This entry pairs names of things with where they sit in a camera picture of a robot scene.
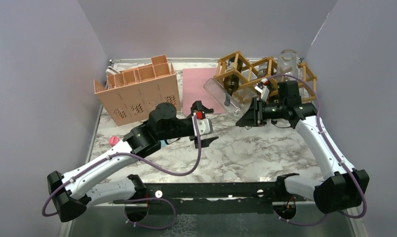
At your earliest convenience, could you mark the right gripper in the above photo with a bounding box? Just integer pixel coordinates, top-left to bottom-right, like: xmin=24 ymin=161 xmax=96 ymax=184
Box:
xmin=236 ymin=96 xmax=286 ymax=127

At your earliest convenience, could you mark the clear glass bottle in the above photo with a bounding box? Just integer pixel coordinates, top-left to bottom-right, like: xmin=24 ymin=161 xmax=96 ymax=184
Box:
xmin=203 ymin=78 xmax=257 ymax=120

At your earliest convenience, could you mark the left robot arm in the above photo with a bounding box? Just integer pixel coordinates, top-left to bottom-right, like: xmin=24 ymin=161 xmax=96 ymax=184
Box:
xmin=42 ymin=101 xmax=214 ymax=223

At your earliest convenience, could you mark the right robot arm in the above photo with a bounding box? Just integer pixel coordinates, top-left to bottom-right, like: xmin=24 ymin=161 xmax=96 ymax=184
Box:
xmin=236 ymin=80 xmax=369 ymax=219

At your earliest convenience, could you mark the dark bottle black cap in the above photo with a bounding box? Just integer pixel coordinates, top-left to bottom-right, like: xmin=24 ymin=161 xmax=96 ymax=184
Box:
xmin=223 ymin=75 xmax=239 ymax=107

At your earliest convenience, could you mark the dark bottle silver neck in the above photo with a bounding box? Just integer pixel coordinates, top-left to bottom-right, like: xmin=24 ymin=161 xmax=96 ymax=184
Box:
xmin=257 ymin=62 xmax=271 ymax=79

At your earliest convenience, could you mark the wooden wine rack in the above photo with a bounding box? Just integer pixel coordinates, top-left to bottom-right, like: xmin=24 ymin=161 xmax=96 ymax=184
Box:
xmin=213 ymin=50 xmax=317 ymax=102

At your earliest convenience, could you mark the pink capped small bottle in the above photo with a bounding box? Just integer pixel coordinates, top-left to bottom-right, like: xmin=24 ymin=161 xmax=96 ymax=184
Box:
xmin=108 ymin=136 xmax=120 ymax=147

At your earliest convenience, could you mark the light blue toy package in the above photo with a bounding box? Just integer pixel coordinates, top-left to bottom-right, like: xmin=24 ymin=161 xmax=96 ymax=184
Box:
xmin=161 ymin=140 xmax=170 ymax=147

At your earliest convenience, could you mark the pink clipboard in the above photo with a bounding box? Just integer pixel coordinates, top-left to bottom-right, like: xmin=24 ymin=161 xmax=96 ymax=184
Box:
xmin=182 ymin=68 xmax=225 ymax=115

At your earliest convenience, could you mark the large clear glass jar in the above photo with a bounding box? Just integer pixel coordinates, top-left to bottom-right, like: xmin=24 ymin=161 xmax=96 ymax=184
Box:
xmin=276 ymin=49 xmax=299 ymax=82

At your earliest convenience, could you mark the peach plastic organizer basket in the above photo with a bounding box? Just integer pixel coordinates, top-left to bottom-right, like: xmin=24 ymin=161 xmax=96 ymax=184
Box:
xmin=94 ymin=55 xmax=181 ymax=126

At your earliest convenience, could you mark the white item behind basket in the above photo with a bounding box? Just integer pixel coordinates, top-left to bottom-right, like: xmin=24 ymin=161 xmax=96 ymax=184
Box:
xmin=106 ymin=66 xmax=120 ymax=76

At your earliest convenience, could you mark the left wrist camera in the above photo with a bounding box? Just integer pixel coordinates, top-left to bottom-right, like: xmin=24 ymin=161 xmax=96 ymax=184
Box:
xmin=192 ymin=112 xmax=213 ymax=136

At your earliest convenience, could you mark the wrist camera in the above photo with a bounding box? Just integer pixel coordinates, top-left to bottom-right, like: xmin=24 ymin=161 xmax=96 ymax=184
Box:
xmin=192 ymin=112 xmax=213 ymax=136
xmin=254 ymin=78 xmax=271 ymax=101

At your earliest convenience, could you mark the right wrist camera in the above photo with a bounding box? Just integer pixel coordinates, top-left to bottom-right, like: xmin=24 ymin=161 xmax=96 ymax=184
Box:
xmin=254 ymin=78 xmax=271 ymax=101

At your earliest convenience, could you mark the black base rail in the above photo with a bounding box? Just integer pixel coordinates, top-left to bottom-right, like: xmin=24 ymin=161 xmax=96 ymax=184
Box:
xmin=119 ymin=181 xmax=307 ymax=217

